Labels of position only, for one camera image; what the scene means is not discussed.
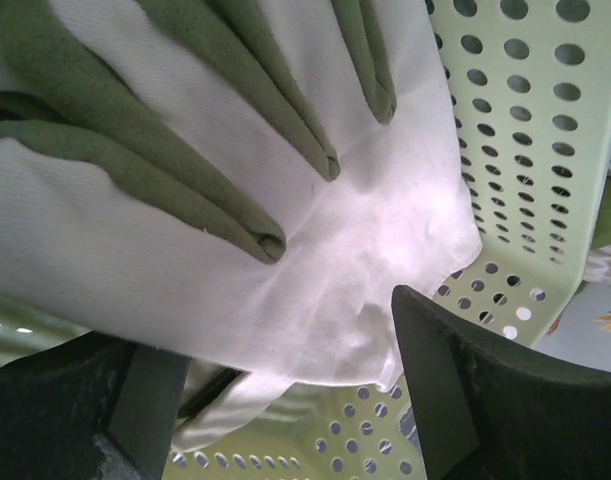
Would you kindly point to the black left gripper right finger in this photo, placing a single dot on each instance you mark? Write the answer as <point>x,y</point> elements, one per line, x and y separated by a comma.
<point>487,407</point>

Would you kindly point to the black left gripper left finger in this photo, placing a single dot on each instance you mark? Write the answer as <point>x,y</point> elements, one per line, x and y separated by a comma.
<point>95,407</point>

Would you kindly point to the white glove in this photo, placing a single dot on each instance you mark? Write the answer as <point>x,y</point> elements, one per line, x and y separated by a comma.
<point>241,182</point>

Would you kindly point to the pale green storage basket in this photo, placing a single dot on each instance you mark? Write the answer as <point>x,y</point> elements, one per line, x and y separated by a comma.
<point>530,88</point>

